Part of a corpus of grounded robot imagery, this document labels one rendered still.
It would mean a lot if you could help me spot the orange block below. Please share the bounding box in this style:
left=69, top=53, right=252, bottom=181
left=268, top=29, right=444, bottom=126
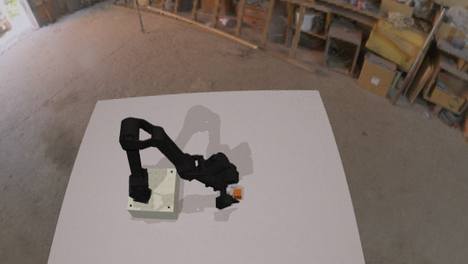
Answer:
left=234, top=189, right=242, bottom=199

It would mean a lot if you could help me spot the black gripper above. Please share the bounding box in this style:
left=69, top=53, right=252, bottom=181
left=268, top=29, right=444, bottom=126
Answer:
left=205, top=174, right=239, bottom=210

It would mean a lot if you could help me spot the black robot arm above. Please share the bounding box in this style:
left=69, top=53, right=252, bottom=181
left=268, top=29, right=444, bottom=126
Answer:
left=119, top=117, right=239, bottom=204

